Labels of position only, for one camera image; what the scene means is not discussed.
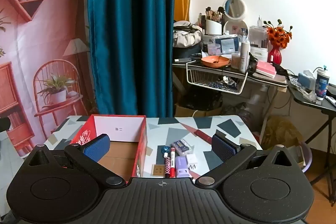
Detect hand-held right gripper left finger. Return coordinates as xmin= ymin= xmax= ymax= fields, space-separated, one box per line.
xmin=25 ymin=135 xmax=126 ymax=188

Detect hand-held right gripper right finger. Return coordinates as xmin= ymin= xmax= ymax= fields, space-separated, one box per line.
xmin=194 ymin=132 xmax=292 ymax=189

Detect dark red tube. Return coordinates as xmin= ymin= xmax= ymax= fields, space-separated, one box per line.
xmin=193 ymin=127 xmax=214 ymax=144

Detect red cardboard box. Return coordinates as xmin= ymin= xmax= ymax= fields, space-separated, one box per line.
xmin=70 ymin=115 xmax=147 ymax=184

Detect purple card packet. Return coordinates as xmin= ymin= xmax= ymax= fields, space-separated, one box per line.
xmin=175 ymin=156 xmax=191 ymax=178

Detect red and white marker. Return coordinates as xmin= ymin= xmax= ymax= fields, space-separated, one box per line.
xmin=168 ymin=147 xmax=176 ymax=178

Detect gold square card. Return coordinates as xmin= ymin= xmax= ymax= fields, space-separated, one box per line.
xmin=152 ymin=164 xmax=164 ymax=177

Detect clear plastic box blue label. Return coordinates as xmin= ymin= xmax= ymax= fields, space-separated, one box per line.
xmin=172 ymin=139 xmax=195 ymax=156

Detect black trash bag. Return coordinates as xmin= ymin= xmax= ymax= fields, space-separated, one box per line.
xmin=181 ymin=88 xmax=223 ymax=111

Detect brown cardboard box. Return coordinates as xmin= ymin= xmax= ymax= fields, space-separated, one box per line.
xmin=175 ymin=103 xmax=222 ymax=117

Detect yellow bag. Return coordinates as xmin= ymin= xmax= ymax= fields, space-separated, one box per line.
xmin=262 ymin=116 xmax=303 ymax=151

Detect vanity desk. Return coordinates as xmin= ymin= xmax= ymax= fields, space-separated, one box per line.
xmin=172 ymin=56 xmax=289 ymax=135

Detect purple basin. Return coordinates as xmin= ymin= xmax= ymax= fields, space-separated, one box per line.
xmin=294 ymin=140 xmax=313 ymax=173

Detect cotton swab container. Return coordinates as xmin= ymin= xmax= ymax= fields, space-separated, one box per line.
xmin=230 ymin=52 xmax=241 ymax=69

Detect pink book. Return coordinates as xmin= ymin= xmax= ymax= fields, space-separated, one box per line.
xmin=253 ymin=61 xmax=277 ymax=79

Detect black folding table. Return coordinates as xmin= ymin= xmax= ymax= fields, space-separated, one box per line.
xmin=287 ymin=80 xmax=336 ymax=203

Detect white spray bottle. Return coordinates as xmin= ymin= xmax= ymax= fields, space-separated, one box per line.
xmin=240 ymin=40 xmax=251 ymax=72

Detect clear jar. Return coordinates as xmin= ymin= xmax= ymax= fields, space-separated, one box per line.
xmin=207 ymin=43 xmax=222 ymax=56

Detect blue and white package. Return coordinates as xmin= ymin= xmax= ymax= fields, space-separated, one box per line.
xmin=212 ymin=35 xmax=240 ymax=54

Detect red vase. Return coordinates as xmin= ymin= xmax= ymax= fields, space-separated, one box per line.
xmin=267 ymin=44 xmax=282 ymax=65

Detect blue tissue box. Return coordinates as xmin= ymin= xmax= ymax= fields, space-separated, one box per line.
xmin=297 ymin=70 xmax=317 ymax=92

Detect clear acrylic organizer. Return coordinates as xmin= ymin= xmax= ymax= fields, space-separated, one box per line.
xmin=248 ymin=26 xmax=269 ymax=62

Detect blue and white lidded cup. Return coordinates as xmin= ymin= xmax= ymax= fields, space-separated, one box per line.
xmin=315 ymin=65 xmax=331 ymax=101

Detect white brush holder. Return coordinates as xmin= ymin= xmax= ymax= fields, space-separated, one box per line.
xmin=205 ymin=19 xmax=223 ymax=36

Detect white round mirror base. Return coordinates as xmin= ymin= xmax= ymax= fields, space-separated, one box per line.
xmin=223 ymin=19 xmax=249 ymax=36

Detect blue curtain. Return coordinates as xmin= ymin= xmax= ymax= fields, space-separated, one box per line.
xmin=88 ymin=0 xmax=177 ymax=118

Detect orange artificial flowers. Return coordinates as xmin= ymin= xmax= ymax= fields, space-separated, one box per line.
xmin=263 ymin=19 xmax=293 ymax=50

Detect printed room backdrop cloth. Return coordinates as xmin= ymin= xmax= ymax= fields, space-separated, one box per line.
xmin=0 ymin=0 xmax=99 ymax=159

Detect bunch of makeup brushes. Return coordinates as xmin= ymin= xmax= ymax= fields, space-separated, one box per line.
xmin=197 ymin=6 xmax=226 ymax=24

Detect round vanity mirror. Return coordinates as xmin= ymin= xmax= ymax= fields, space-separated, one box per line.
xmin=223 ymin=0 xmax=247 ymax=19

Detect white wire basket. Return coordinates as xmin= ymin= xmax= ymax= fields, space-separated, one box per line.
xmin=186 ymin=61 xmax=249 ymax=94

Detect white drawstring bag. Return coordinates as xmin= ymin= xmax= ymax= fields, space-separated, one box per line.
xmin=173 ymin=21 xmax=205 ymax=48

